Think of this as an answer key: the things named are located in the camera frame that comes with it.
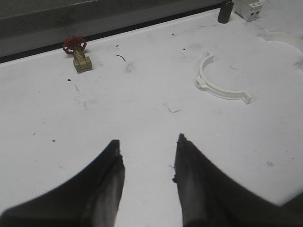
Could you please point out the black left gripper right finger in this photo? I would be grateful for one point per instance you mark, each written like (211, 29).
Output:
(210, 198)

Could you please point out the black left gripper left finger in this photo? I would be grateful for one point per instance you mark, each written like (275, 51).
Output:
(89, 199)

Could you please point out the white half-ring pipe clamp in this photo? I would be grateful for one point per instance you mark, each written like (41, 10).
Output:
(283, 37)
(216, 77)

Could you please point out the brass valve red handwheel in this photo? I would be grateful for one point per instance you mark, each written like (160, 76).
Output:
(75, 46)

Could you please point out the grey stone counter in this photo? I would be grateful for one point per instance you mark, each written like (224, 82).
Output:
(18, 17)

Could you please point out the dark brown cylindrical capacitor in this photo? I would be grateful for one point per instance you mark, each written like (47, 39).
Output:
(225, 11)

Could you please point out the white circuit breaker red switch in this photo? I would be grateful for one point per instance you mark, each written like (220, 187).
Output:
(248, 9)

